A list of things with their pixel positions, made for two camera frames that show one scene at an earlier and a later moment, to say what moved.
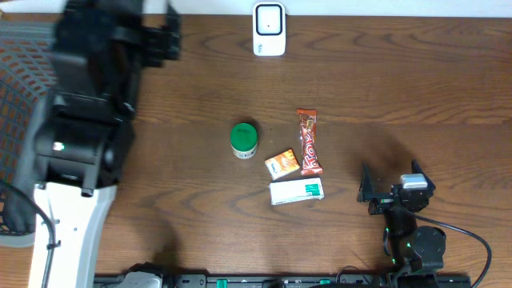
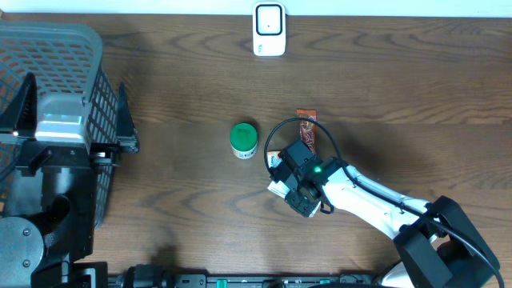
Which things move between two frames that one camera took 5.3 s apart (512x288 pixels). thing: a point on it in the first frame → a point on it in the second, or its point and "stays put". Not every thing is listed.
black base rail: x=243 y=281 stays put
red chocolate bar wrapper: x=307 y=118 stays put
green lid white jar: x=244 y=140 stays put
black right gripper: x=366 y=193 → x=294 y=203
